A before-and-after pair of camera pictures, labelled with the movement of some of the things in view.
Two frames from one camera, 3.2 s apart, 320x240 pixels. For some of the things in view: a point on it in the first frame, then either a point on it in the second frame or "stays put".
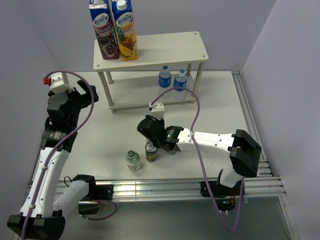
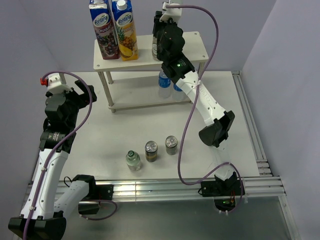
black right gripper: (156, 120) to (156, 22)
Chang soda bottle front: (133, 160) stays put
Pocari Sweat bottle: (164, 82) stays put
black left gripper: (86, 98) stays put
